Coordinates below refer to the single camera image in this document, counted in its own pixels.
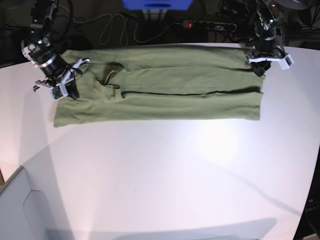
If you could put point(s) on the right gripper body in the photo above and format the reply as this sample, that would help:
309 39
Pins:
57 70

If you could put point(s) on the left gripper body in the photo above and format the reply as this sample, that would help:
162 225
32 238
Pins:
264 50

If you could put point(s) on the green T-shirt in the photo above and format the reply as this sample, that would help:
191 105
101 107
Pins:
182 82

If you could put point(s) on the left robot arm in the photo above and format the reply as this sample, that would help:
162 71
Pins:
268 20

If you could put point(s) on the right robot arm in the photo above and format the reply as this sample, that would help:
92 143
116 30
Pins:
38 48

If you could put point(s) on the white power strip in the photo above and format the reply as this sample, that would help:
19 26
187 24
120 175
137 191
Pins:
210 25

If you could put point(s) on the blue plastic bin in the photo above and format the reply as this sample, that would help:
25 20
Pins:
157 4

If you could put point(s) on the grey panel at table corner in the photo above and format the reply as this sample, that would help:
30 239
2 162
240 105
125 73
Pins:
25 214

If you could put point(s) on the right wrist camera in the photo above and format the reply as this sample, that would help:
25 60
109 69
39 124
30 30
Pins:
58 92

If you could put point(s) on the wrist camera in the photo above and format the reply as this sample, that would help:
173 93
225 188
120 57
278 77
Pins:
58 92
286 62

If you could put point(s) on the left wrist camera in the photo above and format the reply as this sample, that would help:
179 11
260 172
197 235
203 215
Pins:
286 62

